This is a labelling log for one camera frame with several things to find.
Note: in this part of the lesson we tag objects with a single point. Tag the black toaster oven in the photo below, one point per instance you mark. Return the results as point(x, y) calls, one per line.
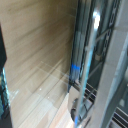
point(115, 63)

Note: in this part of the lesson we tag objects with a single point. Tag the silver oven knob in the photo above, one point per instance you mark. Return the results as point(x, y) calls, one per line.
point(78, 108)

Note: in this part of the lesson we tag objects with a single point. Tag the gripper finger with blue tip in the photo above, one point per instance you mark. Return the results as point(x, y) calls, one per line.
point(4, 86)

